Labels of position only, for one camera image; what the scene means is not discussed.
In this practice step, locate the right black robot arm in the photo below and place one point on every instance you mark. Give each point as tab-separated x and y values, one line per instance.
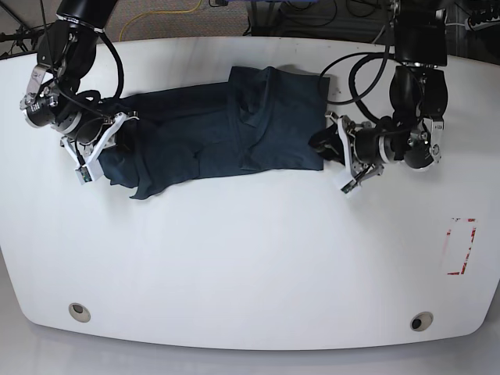
66	54

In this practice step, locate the right table cable grommet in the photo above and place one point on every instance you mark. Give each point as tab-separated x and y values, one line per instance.
421	321

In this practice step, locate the dark navy T-shirt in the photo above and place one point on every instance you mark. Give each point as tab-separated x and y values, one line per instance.
257	120

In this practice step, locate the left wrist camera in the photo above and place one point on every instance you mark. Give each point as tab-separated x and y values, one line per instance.
346	183

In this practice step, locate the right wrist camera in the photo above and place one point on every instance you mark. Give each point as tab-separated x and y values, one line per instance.
87	174

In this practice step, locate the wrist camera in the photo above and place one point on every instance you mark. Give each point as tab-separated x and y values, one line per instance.
346	183
87	174

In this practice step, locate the table cable grommet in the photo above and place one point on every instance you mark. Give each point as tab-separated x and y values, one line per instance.
79	312
421	321

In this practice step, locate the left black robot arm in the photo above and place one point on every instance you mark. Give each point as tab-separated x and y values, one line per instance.
418	96

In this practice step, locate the red tape rectangle marking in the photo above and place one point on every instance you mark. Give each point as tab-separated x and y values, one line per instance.
458	245

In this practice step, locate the black tripod stand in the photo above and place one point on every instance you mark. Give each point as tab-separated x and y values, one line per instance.
23	40

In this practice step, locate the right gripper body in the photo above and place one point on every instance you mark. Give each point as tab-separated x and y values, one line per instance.
87	152

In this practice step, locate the white power strip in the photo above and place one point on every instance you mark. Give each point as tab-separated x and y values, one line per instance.
480	20

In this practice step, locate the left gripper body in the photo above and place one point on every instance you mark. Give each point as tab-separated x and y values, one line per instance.
360	143

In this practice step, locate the left table cable grommet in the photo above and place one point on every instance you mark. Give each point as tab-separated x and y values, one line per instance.
79	312

